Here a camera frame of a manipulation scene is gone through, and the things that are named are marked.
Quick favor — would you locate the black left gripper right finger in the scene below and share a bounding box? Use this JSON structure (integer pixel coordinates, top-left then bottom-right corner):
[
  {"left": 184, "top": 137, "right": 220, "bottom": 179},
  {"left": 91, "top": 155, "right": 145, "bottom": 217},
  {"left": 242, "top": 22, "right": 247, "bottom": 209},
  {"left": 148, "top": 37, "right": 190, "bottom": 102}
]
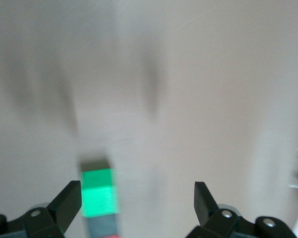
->
[{"left": 194, "top": 181, "right": 298, "bottom": 238}]

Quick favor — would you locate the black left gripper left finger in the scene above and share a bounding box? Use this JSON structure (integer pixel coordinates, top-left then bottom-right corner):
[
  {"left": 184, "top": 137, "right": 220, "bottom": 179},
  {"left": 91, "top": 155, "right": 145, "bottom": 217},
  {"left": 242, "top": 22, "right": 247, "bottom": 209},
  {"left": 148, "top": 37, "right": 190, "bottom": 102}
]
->
[{"left": 0, "top": 180, "right": 82, "bottom": 238}]

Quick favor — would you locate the small green cube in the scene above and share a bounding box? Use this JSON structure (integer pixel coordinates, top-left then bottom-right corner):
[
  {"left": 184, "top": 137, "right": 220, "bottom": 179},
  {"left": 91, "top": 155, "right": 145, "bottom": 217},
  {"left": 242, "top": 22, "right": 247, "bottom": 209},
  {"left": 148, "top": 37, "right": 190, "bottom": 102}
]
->
[{"left": 79, "top": 162, "right": 120, "bottom": 218}]

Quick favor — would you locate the small black cube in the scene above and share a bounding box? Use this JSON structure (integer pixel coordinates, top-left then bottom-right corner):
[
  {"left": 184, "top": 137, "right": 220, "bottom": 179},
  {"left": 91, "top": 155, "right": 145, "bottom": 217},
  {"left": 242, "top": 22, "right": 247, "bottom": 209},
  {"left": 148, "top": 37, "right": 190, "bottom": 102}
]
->
[{"left": 84, "top": 213, "right": 119, "bottom": 238}]

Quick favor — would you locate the table cover sheet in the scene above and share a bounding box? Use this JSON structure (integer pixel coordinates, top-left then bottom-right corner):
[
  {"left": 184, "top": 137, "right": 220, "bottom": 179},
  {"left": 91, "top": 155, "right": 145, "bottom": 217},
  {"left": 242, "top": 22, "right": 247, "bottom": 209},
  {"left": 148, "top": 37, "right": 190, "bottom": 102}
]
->
[{"left": 0, "top": 0, "right": 298, "bottom": 238}]

